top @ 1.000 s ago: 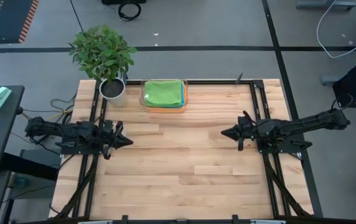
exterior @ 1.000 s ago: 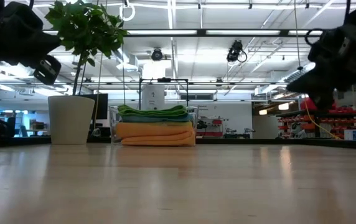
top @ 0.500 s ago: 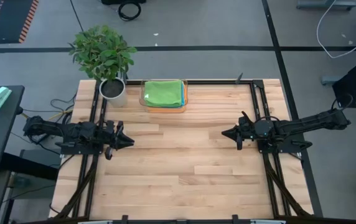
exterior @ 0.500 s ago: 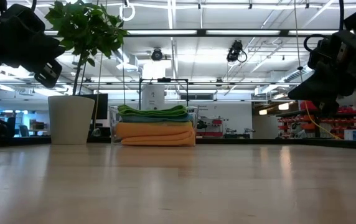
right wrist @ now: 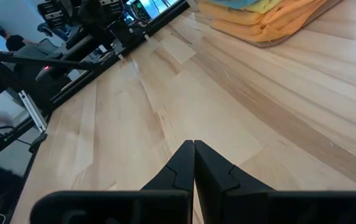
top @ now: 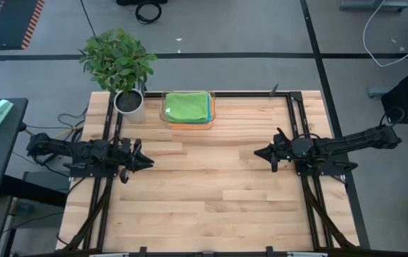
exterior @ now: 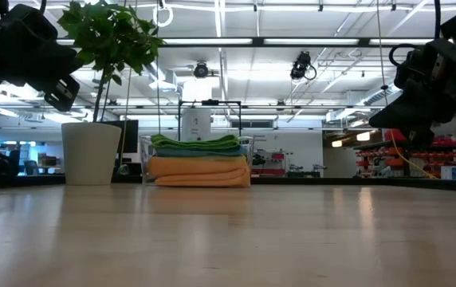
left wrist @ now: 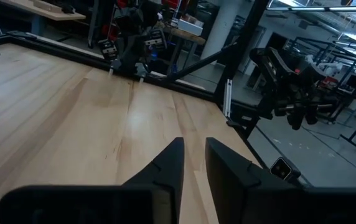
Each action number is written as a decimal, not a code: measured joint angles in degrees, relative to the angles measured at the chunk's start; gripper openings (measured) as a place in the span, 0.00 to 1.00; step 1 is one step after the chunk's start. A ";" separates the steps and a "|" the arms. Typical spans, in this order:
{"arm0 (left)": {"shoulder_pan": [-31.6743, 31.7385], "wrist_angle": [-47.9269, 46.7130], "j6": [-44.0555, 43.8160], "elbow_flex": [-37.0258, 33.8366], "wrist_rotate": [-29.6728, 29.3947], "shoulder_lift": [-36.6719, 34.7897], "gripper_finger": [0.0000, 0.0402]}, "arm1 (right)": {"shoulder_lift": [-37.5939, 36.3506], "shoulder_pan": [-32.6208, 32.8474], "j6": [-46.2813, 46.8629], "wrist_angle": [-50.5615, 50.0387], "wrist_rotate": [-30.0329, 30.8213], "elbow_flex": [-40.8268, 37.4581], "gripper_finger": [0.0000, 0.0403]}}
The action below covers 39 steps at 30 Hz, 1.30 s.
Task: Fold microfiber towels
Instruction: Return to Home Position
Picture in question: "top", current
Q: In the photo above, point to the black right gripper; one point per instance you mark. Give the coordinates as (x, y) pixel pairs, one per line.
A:
(280, 150)

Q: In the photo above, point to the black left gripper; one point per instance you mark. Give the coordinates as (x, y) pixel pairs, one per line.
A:
(127, 157)

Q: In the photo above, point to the blue microfiber towel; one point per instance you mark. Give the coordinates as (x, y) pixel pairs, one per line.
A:
(209, 109)

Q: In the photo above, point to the green microfiber towel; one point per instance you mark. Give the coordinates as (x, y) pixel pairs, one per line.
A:
(186, 107)

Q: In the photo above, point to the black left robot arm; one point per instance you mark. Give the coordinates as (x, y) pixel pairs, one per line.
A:
(68, 150)

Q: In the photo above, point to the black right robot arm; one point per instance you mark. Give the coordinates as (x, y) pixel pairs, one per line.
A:
(354, 141)

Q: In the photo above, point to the clear plastic bin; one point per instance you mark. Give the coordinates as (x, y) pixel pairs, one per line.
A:
(162, 114)

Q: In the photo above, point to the white plant pot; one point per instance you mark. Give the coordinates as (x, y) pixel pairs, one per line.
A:
(131, 107)

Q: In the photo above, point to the green leafy plant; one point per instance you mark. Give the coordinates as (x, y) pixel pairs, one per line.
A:
(116, 59)

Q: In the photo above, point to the grey desk foot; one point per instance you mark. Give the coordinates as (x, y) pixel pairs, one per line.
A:
(377, 92)
(368, 5)

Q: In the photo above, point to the teal floor object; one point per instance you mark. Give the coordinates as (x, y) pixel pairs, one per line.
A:
(22, 209)

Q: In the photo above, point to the black floor box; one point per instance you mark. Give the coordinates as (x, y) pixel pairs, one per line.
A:
(140, 1)

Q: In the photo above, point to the black mat orange striped edge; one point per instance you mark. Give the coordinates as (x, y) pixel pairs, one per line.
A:
(8, 21)

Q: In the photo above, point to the black aluminium table frame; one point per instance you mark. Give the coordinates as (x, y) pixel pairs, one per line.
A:
(243, 94)

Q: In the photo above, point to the black frame clamp lever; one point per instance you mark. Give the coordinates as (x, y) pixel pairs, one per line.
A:
(274, 90)

